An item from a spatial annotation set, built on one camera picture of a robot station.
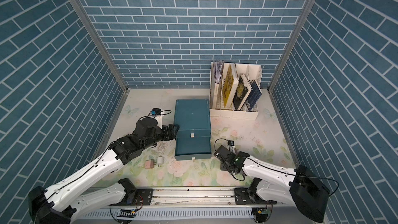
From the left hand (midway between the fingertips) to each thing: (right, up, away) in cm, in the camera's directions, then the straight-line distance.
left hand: (178, 128), depth 74 cm
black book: (+37, +19, +25) cm, 48 cm away
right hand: (+24, -22, +10) cm, 34 cm away
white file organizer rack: (+21, +7, +23) cm, 32 cm away
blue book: (+45, +16, +27) cm, 55 cm away
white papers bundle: (+21, +35, +19) cm, 45 cm away
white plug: (-12, -20, +9) cm, 24 cm away
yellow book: (+28, +24, +20) cm, 42 cm away
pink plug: (-17, -21, +8) cm, 28 cm away
